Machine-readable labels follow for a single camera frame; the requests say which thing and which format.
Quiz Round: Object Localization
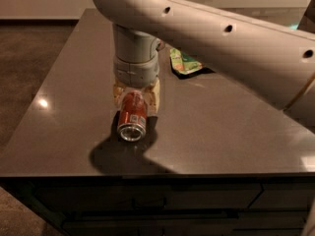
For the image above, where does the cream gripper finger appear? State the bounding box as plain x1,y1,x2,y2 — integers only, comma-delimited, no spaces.
113,81,127,107
144,79,160,113

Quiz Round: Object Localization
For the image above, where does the red coke can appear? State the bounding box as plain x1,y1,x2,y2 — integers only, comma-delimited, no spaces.
117,90,148,142

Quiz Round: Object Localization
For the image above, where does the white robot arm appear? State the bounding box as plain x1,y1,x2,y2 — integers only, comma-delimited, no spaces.
93,0,315,131

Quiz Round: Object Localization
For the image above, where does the green chip bag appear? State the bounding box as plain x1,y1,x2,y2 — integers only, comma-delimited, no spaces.
169,48,203,76

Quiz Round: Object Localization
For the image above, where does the dark cabinet drawer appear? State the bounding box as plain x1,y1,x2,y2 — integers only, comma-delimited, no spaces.
35,184,261,211

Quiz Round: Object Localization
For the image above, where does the black drawer handle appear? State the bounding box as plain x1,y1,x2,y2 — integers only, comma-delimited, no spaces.
132,195,166,210

